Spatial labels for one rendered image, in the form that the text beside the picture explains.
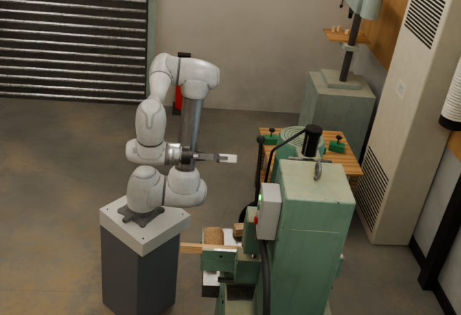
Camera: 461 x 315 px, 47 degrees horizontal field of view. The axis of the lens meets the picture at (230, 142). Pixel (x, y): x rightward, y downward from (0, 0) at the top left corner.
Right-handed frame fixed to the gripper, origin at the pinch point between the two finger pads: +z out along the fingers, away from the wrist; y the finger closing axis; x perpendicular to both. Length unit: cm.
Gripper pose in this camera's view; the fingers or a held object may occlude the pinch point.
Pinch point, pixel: (232, 158)
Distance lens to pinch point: 206.2
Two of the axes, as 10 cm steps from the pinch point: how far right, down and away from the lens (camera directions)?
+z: 9.9, 0.8, 0.7
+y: 0.8, -0.3, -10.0
